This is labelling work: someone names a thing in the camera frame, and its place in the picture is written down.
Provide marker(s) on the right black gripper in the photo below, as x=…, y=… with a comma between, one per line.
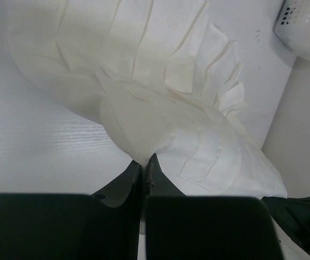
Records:
x=293, y=216

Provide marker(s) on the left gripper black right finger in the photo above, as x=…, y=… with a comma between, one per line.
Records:
x=198, y=227

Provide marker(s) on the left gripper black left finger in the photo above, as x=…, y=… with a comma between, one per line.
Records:
x=102, y=225

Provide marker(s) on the white pleated skirt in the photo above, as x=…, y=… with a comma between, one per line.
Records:
x=160, y=78

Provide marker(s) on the white perforated plastic basket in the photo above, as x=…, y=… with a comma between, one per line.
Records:
x=293, y=27

